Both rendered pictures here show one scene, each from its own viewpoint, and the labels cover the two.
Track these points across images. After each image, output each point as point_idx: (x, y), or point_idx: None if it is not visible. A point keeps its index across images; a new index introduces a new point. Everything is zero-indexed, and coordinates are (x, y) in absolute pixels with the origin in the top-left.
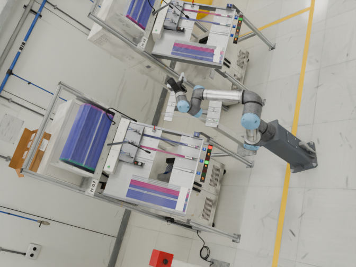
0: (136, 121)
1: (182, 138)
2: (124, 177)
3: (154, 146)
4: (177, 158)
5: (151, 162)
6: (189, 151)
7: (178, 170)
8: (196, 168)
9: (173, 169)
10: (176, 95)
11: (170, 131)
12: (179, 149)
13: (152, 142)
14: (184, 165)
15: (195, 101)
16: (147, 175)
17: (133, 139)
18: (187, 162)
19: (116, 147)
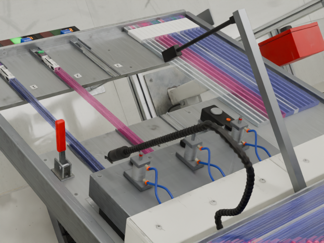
0: (111, 150)
1: (1, 102)
2: (291, 137)
3: (114, 138)
4: (82, 80)
5: (171, 115)
6: (29, 72)
7: (109, 64)
8: (61, 34)
9: (121, 72)
10: None
11: (14, 130)
12: (48, 89)
13: (109, 149)
14: (83, 62)
15: None
16: (211, 102)
17: (179, 166)
18: (66, 60)
19: (269, 173)
